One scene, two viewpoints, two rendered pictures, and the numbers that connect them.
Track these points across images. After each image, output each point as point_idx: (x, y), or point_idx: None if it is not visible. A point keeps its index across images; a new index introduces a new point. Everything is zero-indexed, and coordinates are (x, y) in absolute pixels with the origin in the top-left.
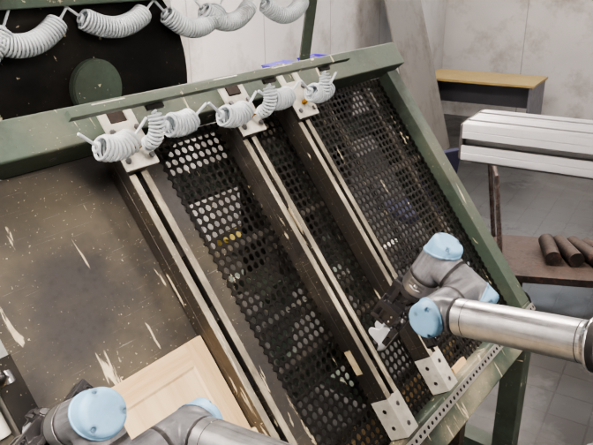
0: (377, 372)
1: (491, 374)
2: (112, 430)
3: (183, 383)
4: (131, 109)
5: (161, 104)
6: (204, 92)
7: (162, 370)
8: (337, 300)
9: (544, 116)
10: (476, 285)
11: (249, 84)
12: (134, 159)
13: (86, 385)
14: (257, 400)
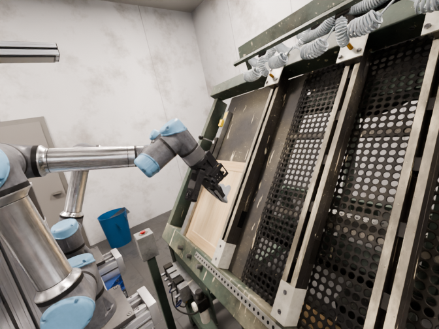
0: (291, 259)
1: None
2: (149, 138)
3: (237, 175)
4: (288, 57)
5: (263, 53)
6: (285, 40)
7: (236, 166)
8: (311, 195)
9: (31, 42)
10: (144, 151)
11: (383, 16)
12: (269, 81)
13: None
14: (235, 196)
